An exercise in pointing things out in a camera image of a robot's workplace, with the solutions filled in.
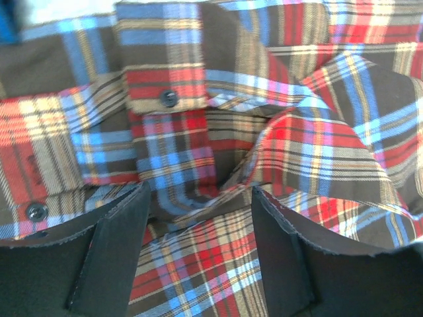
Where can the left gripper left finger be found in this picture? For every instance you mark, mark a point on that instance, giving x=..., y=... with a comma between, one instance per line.
x=84, y=267

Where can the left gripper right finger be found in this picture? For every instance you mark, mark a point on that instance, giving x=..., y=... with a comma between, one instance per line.
x=308, y=270

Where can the red brown plaid shirt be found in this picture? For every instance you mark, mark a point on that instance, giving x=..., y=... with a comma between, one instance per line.
x=318, y=102

